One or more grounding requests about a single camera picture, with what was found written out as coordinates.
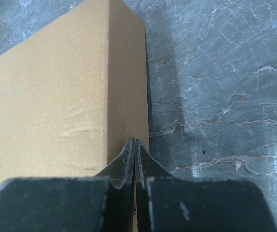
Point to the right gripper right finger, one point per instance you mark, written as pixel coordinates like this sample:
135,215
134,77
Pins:
169,204

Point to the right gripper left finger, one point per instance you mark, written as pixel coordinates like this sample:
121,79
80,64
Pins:
102,203

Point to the cardboard box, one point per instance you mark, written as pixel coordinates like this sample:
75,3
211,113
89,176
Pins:
74,93

